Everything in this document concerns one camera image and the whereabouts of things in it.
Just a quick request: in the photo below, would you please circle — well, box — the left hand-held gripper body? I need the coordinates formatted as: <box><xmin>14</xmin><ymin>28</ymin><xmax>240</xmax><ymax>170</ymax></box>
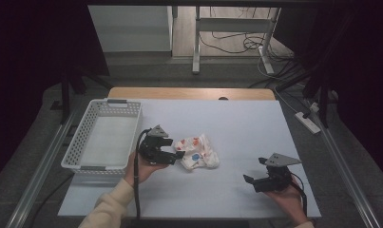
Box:
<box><xmin>137</xmin><ymin>123</ymin><xmax>178</xmax><ymax>166</ymax></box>

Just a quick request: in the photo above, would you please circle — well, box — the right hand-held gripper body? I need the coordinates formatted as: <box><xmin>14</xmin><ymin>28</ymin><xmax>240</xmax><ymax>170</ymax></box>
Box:
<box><xmin>252</xmin><ymin>152</ymin><xmax>303</xmax><ymax>194</ymax></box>

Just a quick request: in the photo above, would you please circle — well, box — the person's left hand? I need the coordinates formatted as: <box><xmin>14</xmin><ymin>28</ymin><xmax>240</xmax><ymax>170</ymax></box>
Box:
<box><xmin>124</xmin><ymin>150</ymin><xmax>168</xmax><ymax>187</ymax></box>

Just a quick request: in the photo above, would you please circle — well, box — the person's right hand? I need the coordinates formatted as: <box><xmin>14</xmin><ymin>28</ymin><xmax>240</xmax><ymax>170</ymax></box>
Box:
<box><xmin>262</xmin><ymin>178</ymin><xmax>308</xmax><ymax>224</ymax></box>

